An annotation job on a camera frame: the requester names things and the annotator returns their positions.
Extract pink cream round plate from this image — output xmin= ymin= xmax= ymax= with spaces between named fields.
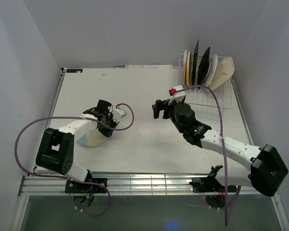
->
xmin=182 ymin=49 xmax=189 ymax=86

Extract cream floral square plate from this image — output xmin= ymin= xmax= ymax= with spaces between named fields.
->
xmin=192 ymin=41 xmax=199 ymax=85

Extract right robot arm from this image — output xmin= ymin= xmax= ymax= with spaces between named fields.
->
xmin=152 ymin=100 xmax=289 ymax=197

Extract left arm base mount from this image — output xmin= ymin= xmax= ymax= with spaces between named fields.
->
xmin=65 ymin=177 xmax=107 ymax=194

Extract black floral square plate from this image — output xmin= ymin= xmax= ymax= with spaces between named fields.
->
xmin=197 ymin=47 xmax=210 ymax=85

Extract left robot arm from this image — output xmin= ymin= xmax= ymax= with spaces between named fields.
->
xmin=36 ymin=100 xmax=127 ymax=193

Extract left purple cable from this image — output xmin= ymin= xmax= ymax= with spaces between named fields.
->
xmin=14 ymin=103 xmax=135 ymax=217

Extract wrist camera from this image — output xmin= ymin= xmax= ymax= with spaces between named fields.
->
xmin=112 ymin=104 xmax=127 ymax=121
xmin=168 ymin=85 xmax=186 ymax=105

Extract blue label sticker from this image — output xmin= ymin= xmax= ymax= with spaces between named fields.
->
xmin=66 ymin=69 xmax=83 ymax=73

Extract aluminium frame rail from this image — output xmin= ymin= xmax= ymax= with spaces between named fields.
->
xmin=18 ymin=175 xmax=280 ymax=196

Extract yellow cream round plate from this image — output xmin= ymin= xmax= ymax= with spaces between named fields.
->
xmin=185 ymin=51 xmax=191 ymax=87

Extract blue cream round plate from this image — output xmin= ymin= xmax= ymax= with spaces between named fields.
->
xmin=77 ymin=129 xmax=108 ymax=147

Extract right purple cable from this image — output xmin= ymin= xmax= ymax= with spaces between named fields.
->
xmin=175 ymin=85 xmax=241 ymax=226

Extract purple cable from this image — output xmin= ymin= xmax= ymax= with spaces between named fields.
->
xmin=175 ymin=85 xmax=241 ymax=226
xmin=14 ymin=103 xmax=135 ymax=217

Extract paper sheets at back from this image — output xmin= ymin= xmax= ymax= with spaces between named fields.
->
xmin=125 ymin=64 xmax=172 ymax=70

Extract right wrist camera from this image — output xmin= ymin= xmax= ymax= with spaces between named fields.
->
xmin=168 ymin=85 xmax=186 ymax=105

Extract white wire dish rack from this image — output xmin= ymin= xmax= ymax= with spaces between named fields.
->
xmin=175 ymin=54 xmax=234 ymax=116

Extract orange woven square plate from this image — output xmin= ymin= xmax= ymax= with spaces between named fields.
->
xmin=209 ymin=57 xmax=235 ymax=90

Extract green rimmed white plate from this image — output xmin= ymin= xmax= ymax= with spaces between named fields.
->
xmin=203 ymin=54 xmax=218 ymax=87

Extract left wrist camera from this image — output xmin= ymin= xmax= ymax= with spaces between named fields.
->
xmin=112 ymin=104 xmax=127 ymax=121

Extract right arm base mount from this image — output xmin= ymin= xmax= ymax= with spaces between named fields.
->
xmin=189 ymin=165 xmax=225 ymax=193

